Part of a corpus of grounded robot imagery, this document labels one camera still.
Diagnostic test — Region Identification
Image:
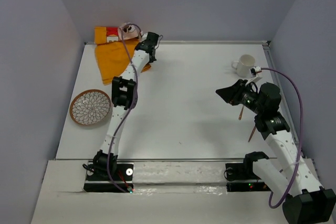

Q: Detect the floral patterned plate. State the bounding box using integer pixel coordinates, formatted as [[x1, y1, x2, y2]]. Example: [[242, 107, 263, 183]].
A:
[[69, 89, 112, 126]]

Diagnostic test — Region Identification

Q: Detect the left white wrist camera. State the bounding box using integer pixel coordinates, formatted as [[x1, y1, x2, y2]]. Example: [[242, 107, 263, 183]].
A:
[[139, 32, 148, 41]]

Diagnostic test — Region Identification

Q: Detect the yellow cartoon cloth napkin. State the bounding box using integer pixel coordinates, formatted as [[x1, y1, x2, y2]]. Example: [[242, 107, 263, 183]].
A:
[[94, 23, 143, 85]]

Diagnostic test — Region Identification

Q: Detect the white ceramic mug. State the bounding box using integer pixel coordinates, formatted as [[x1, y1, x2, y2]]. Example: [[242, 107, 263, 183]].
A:
[[231, 54, 256, 78]]

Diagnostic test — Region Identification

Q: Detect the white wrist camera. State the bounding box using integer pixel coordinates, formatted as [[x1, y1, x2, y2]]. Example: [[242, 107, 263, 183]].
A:
[[246, 66, 262, 85], [139, 32, 148, 41]]

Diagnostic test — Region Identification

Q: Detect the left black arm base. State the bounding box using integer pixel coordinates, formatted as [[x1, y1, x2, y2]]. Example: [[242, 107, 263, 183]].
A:
[[82, 151, 134, 193]]

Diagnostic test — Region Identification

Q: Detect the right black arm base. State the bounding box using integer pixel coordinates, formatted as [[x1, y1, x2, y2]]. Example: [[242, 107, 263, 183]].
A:
[[223, 152, 270, 193]]

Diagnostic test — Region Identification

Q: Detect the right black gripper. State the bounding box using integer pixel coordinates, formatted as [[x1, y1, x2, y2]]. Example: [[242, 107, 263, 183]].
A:
[[214, 79, 264, 115]]

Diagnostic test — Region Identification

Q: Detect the copper fork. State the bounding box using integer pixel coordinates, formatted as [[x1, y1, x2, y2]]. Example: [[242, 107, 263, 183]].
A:
[[238, 105, 244, 120]]

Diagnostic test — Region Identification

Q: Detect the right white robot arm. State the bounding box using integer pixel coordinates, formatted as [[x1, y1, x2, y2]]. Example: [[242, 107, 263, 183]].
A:
[[216, 79, 335, 223]]

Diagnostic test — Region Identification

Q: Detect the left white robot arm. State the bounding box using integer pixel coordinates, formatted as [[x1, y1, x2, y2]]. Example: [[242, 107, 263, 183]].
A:
[[92, 32, 161, 179]]

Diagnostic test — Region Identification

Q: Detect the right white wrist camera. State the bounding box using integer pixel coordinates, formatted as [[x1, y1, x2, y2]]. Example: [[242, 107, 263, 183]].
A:
[[246, 66, 262, 85]]

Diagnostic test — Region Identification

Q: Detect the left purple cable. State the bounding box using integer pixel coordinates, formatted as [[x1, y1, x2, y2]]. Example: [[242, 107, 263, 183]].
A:
[[106, 23, 144, 193]]

